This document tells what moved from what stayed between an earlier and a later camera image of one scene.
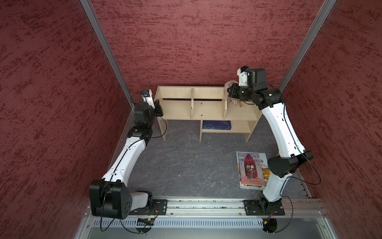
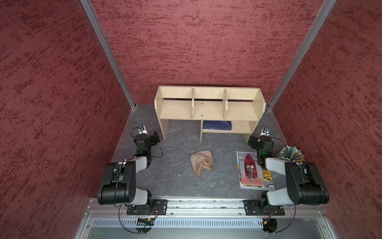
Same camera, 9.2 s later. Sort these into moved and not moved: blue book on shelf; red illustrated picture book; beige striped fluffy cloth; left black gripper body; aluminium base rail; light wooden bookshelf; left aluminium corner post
Moved: left black gripper body; beige striped fluffy cloth
Not moved: red illustrated picture book; light wooden bookshelf; aluminium base rail; left aluminium corner post; blue book on shelf
